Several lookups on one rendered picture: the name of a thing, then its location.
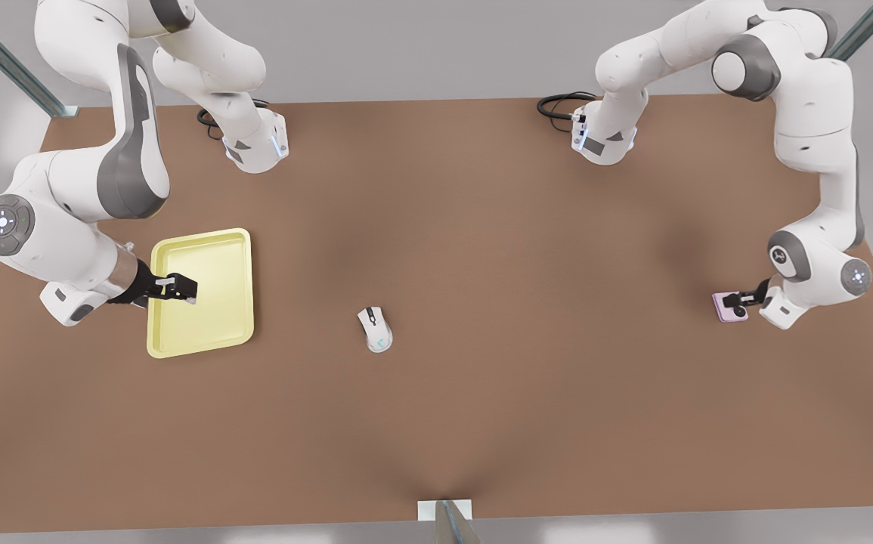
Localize white computer mouse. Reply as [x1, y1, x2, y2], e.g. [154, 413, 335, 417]
[357, 305, 394, 354]

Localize silver frame post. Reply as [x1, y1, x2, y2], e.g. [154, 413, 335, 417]
[417, 499, 484, 544]
[828, 0, 873, 63]
[0, 0, 79, 119]

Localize yellow rectangular tray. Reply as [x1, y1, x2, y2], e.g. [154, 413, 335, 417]
[147, 228, 255, 360]

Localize pink smartphone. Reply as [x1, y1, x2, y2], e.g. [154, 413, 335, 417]
[712, 292, 751, 323]

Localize black cable loop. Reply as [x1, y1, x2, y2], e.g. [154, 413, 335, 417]
[197, 98, 271, 142]
[537, 91, 600, 136]

